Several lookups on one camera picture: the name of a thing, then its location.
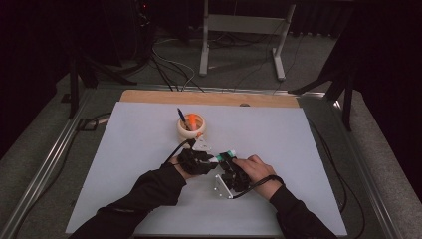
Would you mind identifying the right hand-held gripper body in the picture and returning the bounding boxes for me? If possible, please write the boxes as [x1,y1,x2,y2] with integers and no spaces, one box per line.
[213,158,253,200]

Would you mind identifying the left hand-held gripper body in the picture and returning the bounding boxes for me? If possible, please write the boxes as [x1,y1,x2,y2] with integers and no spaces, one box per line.
[178,135,219,177]

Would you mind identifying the white and green glue stick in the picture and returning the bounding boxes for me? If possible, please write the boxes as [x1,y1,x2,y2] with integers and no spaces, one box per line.
[208,149,237,164]

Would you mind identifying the cream ribbed pen holder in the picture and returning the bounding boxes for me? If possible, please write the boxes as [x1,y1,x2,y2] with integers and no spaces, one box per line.
[176,113,207,143]

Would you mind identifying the orange highlighter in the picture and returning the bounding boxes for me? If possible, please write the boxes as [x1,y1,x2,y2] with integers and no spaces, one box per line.
[186,113,199,131]

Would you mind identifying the blue pen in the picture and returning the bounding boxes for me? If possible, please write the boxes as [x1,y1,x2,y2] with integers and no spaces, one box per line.
[176,108,192,132]

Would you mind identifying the person's left hand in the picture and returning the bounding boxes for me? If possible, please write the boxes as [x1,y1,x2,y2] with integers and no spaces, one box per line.
[167,154,192,181]

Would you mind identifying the person's right hand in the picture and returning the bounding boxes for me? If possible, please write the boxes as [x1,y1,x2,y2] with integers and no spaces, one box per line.
[232,153,285,202]

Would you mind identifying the black tripod stand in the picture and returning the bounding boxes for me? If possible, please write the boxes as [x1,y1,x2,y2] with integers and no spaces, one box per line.
[61,49,137,120]
[288,19,354,132]

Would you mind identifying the white metal desk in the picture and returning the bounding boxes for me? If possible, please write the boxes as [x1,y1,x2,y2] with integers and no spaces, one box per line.
[198,0,297,82]

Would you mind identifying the dark equipment rack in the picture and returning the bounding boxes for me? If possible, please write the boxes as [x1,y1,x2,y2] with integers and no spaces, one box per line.
[130,0,157,64]

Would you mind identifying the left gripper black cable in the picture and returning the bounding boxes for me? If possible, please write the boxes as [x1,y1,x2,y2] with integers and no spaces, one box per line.
[162,138,197,166]

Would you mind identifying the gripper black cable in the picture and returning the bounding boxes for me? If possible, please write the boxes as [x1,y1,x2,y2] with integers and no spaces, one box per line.
[162,138,197,166]
[232,174,286,200]

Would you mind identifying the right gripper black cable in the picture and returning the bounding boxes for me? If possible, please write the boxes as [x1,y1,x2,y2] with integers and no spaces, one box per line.
[232,174,286,200]

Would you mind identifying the black floor cables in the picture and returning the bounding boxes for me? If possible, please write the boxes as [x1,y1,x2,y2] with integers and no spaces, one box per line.
[150,54,205,94]

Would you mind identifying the white floor cable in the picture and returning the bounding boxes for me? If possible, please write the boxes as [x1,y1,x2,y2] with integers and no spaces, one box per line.
[152,38,197,91]

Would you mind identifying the long black cable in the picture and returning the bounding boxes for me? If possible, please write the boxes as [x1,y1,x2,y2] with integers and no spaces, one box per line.
[308,119,366,239]

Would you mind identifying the small black bracket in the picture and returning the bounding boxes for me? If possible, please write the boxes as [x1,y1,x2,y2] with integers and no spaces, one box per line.
[77,118,100,132]

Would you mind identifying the aluminium rail frame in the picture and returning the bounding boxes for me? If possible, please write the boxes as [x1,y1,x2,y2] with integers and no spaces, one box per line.
[0,83,404,239]

